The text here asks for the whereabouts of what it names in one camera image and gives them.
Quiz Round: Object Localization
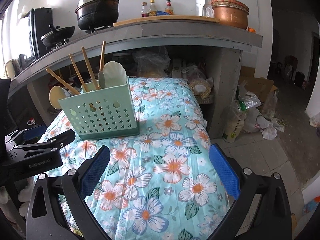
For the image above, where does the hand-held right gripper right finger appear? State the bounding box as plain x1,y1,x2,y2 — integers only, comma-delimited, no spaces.
209,144,293,240

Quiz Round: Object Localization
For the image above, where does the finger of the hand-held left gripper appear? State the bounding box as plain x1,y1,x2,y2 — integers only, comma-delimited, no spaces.
5,129,76,155
22,127,47,140

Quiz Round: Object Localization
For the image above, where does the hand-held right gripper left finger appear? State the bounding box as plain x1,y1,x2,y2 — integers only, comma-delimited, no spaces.
26,145,118,240

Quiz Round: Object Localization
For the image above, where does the cream round spoon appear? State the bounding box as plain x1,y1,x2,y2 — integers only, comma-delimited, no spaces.
49,86,67,110

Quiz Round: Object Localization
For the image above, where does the green perforated utensil holder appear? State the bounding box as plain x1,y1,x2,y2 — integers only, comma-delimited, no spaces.
58,76,140,140

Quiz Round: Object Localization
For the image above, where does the white scalloped spoon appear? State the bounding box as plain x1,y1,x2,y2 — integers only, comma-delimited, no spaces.
103,61,127,85

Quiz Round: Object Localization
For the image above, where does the white rice sack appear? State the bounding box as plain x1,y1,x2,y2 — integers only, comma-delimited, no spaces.
222,100,248,143

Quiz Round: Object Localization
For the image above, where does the white crumpled plastic bag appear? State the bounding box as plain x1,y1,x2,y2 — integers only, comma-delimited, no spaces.
244,107,285,140

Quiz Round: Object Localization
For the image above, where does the blue floral blanket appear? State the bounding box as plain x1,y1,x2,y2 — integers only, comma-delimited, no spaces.
37,76,229,240

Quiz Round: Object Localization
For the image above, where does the brown round woven mat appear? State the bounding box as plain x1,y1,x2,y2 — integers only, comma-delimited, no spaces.
12,58,21,77

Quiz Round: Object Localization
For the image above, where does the cream jug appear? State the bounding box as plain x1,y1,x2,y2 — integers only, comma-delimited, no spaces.
4,60,15,78

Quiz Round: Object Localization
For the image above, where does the clear bag of nuts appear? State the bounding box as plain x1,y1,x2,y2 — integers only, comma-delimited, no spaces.
189,79,214,98

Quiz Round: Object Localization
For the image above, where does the open cardboard box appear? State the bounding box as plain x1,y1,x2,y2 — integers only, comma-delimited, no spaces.
239,66,278,103

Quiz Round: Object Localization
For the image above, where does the gas stove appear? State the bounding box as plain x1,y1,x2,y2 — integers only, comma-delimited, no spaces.
44,25,118,53

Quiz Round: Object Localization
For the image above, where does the window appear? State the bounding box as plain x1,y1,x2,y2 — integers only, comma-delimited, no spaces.
0,17,33,65

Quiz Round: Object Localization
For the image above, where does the black wok with lid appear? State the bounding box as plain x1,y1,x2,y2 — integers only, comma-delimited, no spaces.
40,24,75,48

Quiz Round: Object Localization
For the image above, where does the white shopping bag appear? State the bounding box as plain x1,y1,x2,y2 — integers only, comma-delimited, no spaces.
181,65,208,80

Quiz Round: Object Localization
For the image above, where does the black glass-door appliance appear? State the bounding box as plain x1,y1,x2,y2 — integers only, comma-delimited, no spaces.
28,7,53,59

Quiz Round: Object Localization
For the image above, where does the black bin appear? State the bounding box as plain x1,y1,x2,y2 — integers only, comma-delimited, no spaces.
294,71,306,87

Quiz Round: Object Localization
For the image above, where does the crumpled clear plastic bag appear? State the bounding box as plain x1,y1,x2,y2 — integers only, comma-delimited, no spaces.
132,46,171,78

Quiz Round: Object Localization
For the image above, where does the brown carton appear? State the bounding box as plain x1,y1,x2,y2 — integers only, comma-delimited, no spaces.
285,55,299,80

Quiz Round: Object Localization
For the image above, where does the large black pot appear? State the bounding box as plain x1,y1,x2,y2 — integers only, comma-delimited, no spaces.
75,0,120,30

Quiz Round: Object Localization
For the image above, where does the grey concrete counter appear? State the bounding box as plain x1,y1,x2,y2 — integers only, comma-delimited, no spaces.
7,15,263,140

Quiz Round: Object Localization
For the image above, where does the copper pot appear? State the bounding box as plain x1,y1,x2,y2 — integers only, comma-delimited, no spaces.
212,6,250,30

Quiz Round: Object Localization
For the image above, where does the wooden board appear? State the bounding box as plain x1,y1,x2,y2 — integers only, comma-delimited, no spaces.
113,14,221,27

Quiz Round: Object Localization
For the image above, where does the woven basket lid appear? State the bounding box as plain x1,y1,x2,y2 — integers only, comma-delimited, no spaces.
210,0,250,12

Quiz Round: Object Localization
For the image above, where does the white electric kettle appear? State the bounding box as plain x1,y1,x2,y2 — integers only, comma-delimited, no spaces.
195,0,225,18

